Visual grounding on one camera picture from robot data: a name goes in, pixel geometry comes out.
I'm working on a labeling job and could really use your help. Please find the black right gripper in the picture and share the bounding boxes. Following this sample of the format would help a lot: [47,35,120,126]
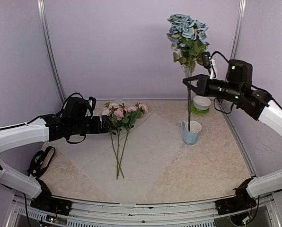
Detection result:
[182,74,242,103]

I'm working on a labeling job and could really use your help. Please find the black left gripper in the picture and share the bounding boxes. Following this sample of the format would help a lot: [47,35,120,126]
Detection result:
[70,114,112,135]

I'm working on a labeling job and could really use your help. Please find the blue fake hydrangea stem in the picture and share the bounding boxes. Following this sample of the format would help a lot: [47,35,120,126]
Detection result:
[167,13,210,132]

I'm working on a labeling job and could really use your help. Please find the light blue ceramic mug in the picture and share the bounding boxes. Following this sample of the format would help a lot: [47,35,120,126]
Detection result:
[181,120,202,146]

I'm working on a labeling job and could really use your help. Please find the pink fake rose stem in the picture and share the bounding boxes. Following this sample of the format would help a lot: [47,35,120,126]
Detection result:
[114,102,149,179]
[102,102,126,179]

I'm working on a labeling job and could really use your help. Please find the white wrapping paper sheet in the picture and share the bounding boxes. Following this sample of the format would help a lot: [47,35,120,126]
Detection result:
[47,101,187,208]

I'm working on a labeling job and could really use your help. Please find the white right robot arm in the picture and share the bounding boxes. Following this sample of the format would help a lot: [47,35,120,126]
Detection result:
[183,74,282,210]

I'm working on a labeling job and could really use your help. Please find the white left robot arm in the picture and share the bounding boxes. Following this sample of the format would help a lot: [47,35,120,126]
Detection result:
[0,93,109,210]

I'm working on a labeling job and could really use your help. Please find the white ceramic bowl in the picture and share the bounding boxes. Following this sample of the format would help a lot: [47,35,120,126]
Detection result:
[193,96,211,111]

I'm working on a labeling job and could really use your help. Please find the green round saucer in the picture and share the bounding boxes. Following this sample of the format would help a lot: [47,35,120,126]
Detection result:
[190,101,210,115]

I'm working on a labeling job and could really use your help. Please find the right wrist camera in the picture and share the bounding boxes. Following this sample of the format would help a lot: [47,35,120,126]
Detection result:
[201,52,217,79]

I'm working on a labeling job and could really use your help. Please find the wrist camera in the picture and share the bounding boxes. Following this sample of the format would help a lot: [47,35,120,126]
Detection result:
[201,52,217,79]
[88,96,97,111]

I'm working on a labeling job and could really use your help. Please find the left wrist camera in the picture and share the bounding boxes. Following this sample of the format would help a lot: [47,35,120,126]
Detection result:
[88,96,97,111]

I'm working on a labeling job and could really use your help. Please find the black strap on table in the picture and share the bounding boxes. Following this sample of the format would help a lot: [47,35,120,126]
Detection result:
[27,146,56,178]

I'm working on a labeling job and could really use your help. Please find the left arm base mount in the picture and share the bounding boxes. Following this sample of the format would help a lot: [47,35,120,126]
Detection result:
[30,197,72,216]

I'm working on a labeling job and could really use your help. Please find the right aluminium corner post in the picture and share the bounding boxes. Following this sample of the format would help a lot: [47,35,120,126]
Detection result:
[230,0,247,59]

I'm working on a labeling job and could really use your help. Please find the aluminium corner post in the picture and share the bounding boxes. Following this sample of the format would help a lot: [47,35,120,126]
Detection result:
[230,0,247,59]
[36,0,66,103]

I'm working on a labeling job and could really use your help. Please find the aluminium front rail frame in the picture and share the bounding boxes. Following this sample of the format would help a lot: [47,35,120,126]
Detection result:
[6,186,282,227]

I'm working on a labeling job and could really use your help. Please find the left aluminium corner post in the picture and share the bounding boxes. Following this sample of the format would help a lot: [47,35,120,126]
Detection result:
[36,0,66,103]

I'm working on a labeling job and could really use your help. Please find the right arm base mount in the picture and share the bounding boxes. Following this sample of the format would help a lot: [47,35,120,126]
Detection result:
[215,188,257,215]

